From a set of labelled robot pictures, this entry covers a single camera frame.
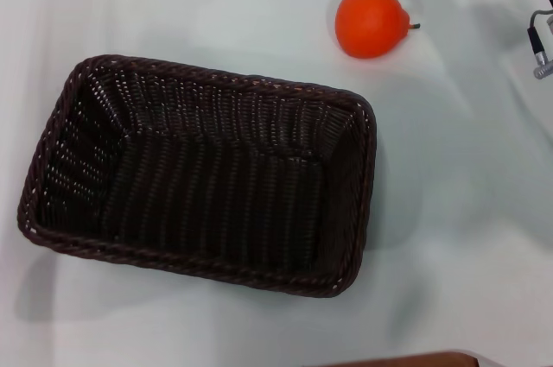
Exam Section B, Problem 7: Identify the dark brown woven basket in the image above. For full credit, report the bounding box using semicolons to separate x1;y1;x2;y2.
16;54;378;299

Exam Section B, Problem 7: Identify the white tablecloth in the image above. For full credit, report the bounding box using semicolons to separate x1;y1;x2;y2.
0;0;553;367

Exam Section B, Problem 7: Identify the orange toy pear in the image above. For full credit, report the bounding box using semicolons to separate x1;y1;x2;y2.
334;0;422;60

